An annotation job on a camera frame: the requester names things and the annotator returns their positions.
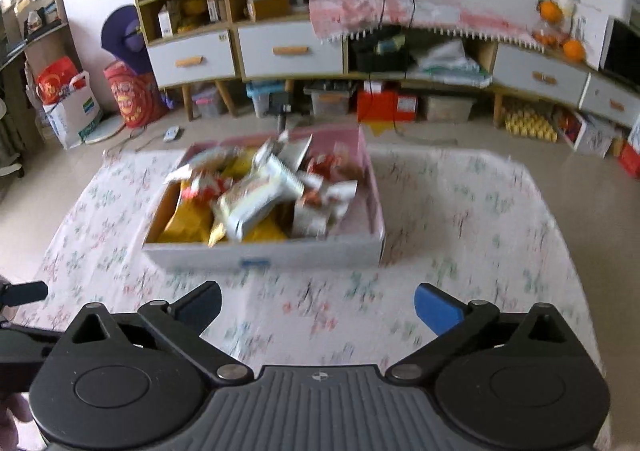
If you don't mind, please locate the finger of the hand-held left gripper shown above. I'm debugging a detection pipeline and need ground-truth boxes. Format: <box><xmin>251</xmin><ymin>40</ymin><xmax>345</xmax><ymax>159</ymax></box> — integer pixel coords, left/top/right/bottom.
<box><xmin>0</xmin><ymin>281</ymin><xmax>49</xmax><ymax>308</ymax></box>
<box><xmin>0</xmin><ymin>323</ymin><xmax>65</xmax><ymax>357</ymax></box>

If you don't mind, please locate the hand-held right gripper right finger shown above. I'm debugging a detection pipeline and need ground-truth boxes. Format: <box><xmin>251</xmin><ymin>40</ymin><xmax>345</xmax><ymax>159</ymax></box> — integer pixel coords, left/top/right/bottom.
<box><xmin>384</xmin><ymin>282</ymin><xmax>576</xmax><ymax>380</ymax></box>

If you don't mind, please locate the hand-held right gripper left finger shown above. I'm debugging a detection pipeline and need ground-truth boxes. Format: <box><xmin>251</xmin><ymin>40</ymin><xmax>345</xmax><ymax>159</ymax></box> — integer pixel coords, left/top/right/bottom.
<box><xmin>60</xmin><ymin>281</ymin><xmax>253</xmax><ymax>380</ymax></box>

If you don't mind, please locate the yellow snack packet small badge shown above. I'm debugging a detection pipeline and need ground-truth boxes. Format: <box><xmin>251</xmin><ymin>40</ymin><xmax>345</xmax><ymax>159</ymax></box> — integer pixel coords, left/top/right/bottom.
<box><xmin>157</xmin><ymin>181</ymin><xmax>217</xmax><ymax>244</ymax></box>

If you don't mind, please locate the large yellow snack packet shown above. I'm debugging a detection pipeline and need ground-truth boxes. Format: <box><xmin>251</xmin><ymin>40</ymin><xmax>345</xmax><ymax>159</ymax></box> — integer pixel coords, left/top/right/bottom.
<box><xmin>207</xmin><ymin>216</ymin><xmax>289</xmax><ymax>248</ymax></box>

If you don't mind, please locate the red white snack packet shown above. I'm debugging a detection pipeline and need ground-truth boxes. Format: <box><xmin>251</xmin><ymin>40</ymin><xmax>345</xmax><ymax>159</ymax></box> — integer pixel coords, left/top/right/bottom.
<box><xmin>304</xmin><ymin>152</ymin><xmax>353</xmax><ymax>180</ymax></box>
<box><xmin>181</xmin><ymin>172</ymin><xmax>227</xmax><ymax>206</ymax></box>

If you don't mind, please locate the pink cardboard box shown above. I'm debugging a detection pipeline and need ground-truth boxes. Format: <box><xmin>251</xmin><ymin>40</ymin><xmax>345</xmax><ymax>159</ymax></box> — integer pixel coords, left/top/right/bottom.
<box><xmin>141</xmin><ymin>126</ymin><xmax>387</xmax><ymax>273</ymax></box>

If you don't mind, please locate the white nut packet dark text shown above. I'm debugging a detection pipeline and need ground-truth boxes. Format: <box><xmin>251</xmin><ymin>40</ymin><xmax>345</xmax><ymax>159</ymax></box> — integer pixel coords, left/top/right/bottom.
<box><xmin>164</xmin><ymin>146</ymin><xmax>241</xmax><ymax>182</ymax></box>

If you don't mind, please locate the white walnut print packet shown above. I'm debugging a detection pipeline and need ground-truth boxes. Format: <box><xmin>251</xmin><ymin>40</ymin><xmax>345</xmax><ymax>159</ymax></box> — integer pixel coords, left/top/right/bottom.
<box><xmin>291</xmin><ymin>180</ymin><xmax>359</xmax><ymax>238</ymax></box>

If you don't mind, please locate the yellow packet blue oval label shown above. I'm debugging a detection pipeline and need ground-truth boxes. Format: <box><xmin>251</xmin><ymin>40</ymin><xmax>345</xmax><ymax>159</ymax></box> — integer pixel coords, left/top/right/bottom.
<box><xmin>220</xmin><ymin>150</ymin><xmax>257</xmax><ymax>179</ymax></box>

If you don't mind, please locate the silver snack packet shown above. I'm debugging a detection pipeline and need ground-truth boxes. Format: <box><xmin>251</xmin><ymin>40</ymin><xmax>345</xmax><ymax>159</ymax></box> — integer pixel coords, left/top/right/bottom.
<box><xmin>252</xmin><ymin>130</ymin><xmax>314</xmax><ymax>172</ymax></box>

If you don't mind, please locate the person's left hand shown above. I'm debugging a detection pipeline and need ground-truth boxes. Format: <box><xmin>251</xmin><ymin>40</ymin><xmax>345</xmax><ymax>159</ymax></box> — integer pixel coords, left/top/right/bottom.
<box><xmin>0</xmin><ymin>393</ymin><xmax>33</xmax><ymax>451</ymax></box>

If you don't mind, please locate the floral tablecloth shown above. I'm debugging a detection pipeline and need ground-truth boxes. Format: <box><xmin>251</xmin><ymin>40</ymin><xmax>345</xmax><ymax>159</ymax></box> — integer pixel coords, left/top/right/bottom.
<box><xmin>10</xmin><ymin>145</ymin><xmax>616</xmax><ymax>451</ymax></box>

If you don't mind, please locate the white paper bag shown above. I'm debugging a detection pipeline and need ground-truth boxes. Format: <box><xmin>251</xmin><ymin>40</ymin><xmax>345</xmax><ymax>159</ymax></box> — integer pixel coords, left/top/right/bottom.
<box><xmin>41</xmin><ymin>71</ymin><xmax>104</xmax><ymax>150</ymax></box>

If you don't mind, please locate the white round floor plate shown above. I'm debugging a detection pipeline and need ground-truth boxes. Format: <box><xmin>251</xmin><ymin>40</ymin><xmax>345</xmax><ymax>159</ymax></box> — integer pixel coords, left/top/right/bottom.
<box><xmin>84</xmin><ymin>113</ymin><xmax>127</xmax><ymax>146</ymax></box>

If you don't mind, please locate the wide clear storage bin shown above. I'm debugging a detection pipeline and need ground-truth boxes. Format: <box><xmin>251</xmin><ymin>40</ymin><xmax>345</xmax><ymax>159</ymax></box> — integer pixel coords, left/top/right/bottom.
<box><xmin>421</xmin><ymin>95</ymin><xmax>477</xmax><ymax>125</ymax></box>

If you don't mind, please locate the yellow egg tray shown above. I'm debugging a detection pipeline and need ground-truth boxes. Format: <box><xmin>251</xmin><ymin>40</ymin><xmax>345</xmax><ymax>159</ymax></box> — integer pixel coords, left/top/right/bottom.
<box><xmin>501</xmin><ymin>110</ymin><xmax>559</xmax><ymax>142</ymax></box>

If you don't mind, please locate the red cardboard box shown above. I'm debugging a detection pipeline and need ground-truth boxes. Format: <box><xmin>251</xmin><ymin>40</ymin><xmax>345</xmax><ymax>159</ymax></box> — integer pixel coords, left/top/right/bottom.
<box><xmin>356</xmin><ymin>90</ymin><xmax>419</xmax><ymax>125</ymax></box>

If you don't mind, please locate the blue lid storage bin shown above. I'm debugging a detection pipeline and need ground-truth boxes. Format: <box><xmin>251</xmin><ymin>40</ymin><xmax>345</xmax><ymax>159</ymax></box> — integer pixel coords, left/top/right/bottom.
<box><xmin>246</xmin><ymin>81</ymin><xmax>287</xmax><ymax>120</ymax></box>

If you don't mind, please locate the red printed bag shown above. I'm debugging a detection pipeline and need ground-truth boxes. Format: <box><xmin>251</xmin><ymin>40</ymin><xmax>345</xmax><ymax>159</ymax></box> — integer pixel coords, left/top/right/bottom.
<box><xmin>103</xmin><ymin>60</ymin><xmax>170</xmax><ymax>129</ymax></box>

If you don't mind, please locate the black device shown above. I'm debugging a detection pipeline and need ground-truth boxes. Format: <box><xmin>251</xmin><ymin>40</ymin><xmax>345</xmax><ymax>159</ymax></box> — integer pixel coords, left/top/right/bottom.
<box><xmin>269</xmin><ymin>92</ymin><xmax>296</xmax><ymax>132</ymax></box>

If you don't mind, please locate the red gift bag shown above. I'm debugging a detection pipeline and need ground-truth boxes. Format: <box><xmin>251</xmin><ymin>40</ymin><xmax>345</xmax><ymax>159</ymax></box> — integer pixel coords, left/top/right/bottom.
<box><xmin>36</xmin><ymin>56</ymin><xmax>85</xmax><ymax>105</ymax></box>

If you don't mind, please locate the white printed box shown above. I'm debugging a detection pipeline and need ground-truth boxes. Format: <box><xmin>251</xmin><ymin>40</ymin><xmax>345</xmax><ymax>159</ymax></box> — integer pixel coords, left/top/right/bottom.
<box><xmin>555</xmin><ymin>108</ymin><xmax>618</xmax><ymax>159</ymax></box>

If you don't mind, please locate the grey lid storage bin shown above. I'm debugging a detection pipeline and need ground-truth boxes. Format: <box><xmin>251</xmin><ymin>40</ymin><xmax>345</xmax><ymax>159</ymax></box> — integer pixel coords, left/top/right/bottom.
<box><xmin>304</xmin><ymin>82</ymin><xmax>358</xmax><ymax>118</ymax></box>

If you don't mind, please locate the small red box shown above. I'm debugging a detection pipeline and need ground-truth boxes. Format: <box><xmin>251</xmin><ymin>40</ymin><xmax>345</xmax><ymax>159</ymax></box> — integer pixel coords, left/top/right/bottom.
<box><xmin>616</xmin><ymin>138</ymin><xmax>640</xmax><ymax>180</ymax></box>

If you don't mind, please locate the pile of plastic bags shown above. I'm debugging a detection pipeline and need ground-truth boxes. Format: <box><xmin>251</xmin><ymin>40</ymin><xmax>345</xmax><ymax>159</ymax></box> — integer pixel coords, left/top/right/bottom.
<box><xmin>406</xmin><ymin>40</ymin><xmax>494</xmax><ymax>88</ymax></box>

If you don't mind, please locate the low wooden cabinet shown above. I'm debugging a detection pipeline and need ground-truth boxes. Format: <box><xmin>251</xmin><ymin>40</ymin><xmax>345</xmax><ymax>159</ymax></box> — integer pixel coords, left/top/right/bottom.
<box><xmin>235</xmin><ymin>6</ymin><xmax>640</xmax><ymax>132</ymax></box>

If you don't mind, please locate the black basket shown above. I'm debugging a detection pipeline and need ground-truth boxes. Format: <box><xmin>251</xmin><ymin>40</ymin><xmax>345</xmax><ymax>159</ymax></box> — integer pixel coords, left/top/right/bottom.
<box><xmin>349</xmin><ymin>28</ymin><xmax>410</xmax><ymax>73</ymax></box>

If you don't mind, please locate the green yellow pouch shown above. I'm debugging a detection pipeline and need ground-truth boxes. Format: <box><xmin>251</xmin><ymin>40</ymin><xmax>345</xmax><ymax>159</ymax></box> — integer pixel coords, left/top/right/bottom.
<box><xmin>376</xmin><ymin>35</ymin><xmax>405</xmax><ymax>55</ymax></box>

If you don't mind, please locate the purple plush toy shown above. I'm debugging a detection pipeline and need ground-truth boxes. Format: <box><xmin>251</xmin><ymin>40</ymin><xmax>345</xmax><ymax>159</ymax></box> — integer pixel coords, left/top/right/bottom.
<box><xmin>100</xmin><ymin>4</ymin><xmax>154</xmax><ymax>78</ymax></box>

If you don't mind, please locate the clear bag of oranges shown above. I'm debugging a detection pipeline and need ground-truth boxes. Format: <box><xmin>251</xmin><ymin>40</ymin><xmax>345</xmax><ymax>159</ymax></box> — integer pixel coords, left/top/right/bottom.
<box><xmin>531</xmin><ymin>21</ymin><xmax>569</xmax><ymax>48</ymax></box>

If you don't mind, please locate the yellow toy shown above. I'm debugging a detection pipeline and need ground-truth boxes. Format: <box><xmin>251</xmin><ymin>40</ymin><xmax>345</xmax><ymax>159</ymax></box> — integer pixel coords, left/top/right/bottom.
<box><xmin>177</xmin><ymin>0</ymin><xmax>211</xmax><ymax>32</ymax></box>

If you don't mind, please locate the white printed board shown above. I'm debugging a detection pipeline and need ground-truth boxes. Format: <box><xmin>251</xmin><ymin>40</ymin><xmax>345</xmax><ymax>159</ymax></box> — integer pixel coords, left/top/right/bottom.
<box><xmin>570</xmin><ymin>1</ymin><xmax>612</xmax><ymax>72</ymax></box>

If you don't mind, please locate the pink fringed cloth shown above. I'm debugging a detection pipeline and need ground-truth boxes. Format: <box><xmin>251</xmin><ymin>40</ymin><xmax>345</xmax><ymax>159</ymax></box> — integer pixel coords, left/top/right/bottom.
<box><xmin>308</xmin><ymin>0</ymin><xmax>547</xmax><ymax>52</ymax></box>

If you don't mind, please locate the black microwave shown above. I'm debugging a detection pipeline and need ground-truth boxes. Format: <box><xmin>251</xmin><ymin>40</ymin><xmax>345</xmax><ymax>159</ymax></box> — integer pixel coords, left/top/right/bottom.
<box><xmin>599</xmin><ymin>18</ymin><xmax>640</xmax><ymax>92</ymax></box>

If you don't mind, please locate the white drawer wooden handle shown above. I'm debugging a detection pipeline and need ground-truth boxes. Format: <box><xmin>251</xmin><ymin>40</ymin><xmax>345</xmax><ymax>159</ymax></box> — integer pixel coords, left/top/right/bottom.
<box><xmin>491</xmin><ymin>45</ymin><xmax>591</xmax><ymax>106</ymax></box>
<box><xmin>236</xmin><ymin>21</ymin><xmax>346</xmax><ymax>80</ymax></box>
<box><xmin>146</xmin><ymin>31</ymin><xmax>237</xmax><ymax>88</ymax></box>
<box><xmin>579</xmin><ymin>73</ymin><xmax>640</xmax><ymax>128</ymax></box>

